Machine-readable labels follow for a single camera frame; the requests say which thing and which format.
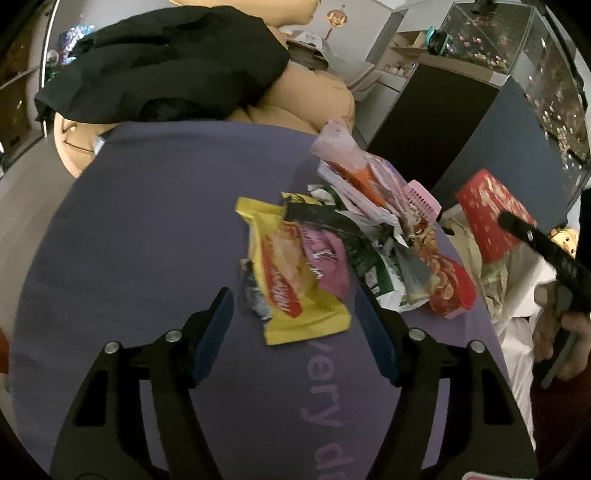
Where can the black wrapper strip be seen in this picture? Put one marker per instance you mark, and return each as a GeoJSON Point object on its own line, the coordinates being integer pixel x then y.
{"type": "Point", "coordinates": [318, 217]}

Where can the black cloth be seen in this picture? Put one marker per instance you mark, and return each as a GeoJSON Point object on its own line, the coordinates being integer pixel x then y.
{"type": "Point", "coordinates": [175, 60]}

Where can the shiny foil balloon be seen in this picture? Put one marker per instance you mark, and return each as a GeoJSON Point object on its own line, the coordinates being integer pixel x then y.
{"type": "Point", "coordinates": [74, 44]}

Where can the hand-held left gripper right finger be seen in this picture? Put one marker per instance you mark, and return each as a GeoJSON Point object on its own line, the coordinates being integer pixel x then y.
{"type": "Point", "coordinates": [376, 332]}

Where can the dark foil wrapper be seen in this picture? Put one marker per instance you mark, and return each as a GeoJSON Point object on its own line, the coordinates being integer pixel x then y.
{"type": "Point", "coordinates": [254, 290]}

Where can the dark cabinet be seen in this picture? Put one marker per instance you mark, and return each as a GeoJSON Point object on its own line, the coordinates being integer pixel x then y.
{"type": "Point", "coordinates": [443, 138]}

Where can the red patterned box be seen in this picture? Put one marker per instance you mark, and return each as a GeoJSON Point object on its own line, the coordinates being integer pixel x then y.
{"type": "Point", "coordinates": [485, 217]}

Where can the red snack packet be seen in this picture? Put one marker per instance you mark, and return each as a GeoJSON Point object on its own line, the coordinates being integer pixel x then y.
{"type": "Point", "coordinates": [450, 286]}

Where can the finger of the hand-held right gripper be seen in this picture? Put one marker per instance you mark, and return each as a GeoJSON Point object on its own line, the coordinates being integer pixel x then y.
{"type": "Point", "coordinates": [545, 249]}

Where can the cardboard box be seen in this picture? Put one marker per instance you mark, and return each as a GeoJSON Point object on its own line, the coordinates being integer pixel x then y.
{"type": "Point", "coordinates": [408, 53]}

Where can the white desk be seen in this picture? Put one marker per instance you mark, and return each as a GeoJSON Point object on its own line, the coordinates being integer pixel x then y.
{"type": "Point", "coordinates": [369, 87]}

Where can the yellow snack wrapper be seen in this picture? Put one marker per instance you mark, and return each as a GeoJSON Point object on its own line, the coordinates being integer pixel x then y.
{"type": "Point", "coordinates": [286, 277]}

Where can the red wall ornament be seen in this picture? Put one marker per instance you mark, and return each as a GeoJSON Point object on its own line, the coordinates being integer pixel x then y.
{"type": "Point", "coordinates": [334, 18]}

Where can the grey foil wrapper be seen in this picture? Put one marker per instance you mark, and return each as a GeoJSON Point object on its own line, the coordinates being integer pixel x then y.
{"type": "Point", "coordinates": [415, 272]}

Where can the pink plastic basket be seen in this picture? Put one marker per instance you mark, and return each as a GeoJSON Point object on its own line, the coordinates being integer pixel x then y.
{"type": "Point", "coordinates": [422, 198]}

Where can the person's right hand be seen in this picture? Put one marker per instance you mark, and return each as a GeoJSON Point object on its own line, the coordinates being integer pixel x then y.
{"type": "Point", "coordinates": [545, 323]}

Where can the green white carton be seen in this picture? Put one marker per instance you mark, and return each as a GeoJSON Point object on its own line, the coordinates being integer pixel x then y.
{"type": "Point", "coordinates": [374, 272]}

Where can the beige crumpled bag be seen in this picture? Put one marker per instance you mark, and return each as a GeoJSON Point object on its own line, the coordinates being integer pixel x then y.
{"type": "Point", "coordinates": [489, 281]}

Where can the tan cushion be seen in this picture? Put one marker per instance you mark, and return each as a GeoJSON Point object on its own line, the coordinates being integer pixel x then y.
{"type": "Point", "coordinates": [309, 92]}

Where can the pink wrapper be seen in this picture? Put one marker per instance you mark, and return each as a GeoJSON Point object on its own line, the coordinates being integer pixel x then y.
{"type": "Point", "coordinates": [330, 263]}

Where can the teal object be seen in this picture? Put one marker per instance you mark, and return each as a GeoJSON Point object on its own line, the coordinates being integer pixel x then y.
{"type": "Point", "coordinates": [436, 40]}

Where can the pink cartoon tissue packet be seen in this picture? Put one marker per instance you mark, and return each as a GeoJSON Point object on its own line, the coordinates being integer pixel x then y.
{"type": "Point", "coordinates": [341, 152]}

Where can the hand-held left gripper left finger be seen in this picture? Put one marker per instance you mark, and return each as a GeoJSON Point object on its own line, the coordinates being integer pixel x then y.
{"type": "Point", "coordinates": [214, 332]}

